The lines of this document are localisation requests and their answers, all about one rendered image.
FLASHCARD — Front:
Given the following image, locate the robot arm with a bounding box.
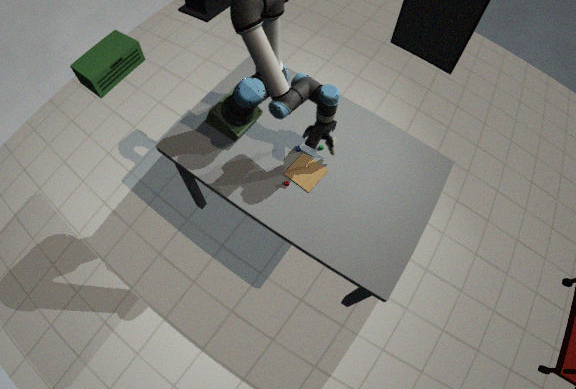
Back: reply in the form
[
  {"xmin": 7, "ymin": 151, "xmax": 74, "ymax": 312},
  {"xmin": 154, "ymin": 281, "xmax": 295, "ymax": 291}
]
[{"xmin": 221, "ymin": 0, "xmax": 340, "ymax": 126}]

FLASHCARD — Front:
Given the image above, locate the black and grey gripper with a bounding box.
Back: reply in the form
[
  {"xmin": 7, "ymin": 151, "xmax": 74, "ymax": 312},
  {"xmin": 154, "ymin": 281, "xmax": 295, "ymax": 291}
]
[{"xmin": 302, "ymin": 117, "xmax": 337, "ymax": 155}]

